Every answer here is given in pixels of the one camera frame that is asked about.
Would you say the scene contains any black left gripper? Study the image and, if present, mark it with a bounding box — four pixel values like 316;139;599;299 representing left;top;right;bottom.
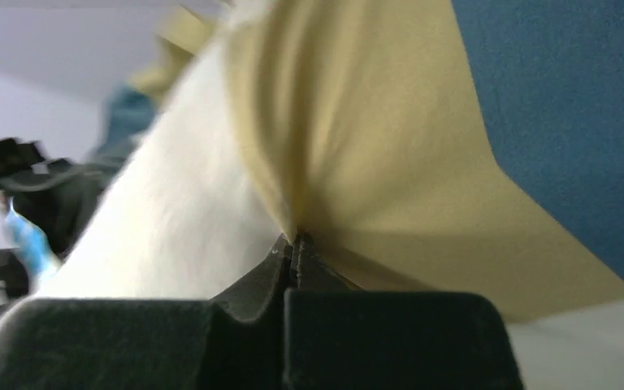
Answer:
0;137;119;258

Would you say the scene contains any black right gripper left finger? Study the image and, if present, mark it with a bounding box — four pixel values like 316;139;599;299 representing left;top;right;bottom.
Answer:
0;239;292;389

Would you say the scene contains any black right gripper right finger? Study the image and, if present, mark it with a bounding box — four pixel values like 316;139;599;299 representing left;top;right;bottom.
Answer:
284;234;523;390

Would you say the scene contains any white pillow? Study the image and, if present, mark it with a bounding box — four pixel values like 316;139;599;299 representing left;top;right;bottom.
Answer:
44;27;624;389

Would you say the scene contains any blue beige white pillowcase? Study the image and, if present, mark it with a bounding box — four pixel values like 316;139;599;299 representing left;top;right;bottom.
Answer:
91;0;624;324

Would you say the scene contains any blue pillow label tag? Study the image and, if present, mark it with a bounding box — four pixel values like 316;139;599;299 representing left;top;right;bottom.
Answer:
5;205;62;284

